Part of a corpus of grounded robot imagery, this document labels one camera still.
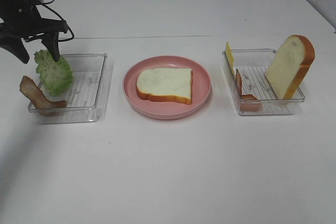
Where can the left clear plastic tray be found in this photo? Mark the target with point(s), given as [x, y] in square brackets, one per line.
[86, 97]

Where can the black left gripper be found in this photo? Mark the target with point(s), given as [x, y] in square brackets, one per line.
[22, 20]

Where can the green lettuce leaf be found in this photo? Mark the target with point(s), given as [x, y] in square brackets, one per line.
[56, 76]

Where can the bacon strip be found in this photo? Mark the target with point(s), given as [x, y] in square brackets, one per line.
[250, 102]
[31, 91]

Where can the bread slice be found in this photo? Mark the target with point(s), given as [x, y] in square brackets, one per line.
[290, 65]
[165, 85]

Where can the right clear plastic tray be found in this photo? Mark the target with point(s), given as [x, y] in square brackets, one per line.
[252, 65]

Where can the clear plastic tray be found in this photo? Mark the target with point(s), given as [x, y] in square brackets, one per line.
[252, 65]
[86, 97]

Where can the yellow cheese slice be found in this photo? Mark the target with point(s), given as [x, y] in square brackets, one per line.
[230, 58]

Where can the pink round plate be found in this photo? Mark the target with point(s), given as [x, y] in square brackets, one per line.
[201, 88]

